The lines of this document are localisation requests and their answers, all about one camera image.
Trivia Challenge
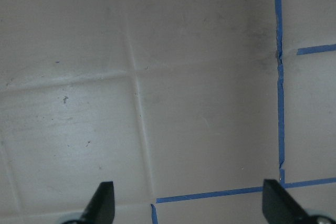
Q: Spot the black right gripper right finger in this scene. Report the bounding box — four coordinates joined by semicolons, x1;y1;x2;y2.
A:
262;179;323;223

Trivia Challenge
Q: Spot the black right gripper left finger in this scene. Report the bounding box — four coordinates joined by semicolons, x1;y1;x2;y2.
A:
77;182;115;224

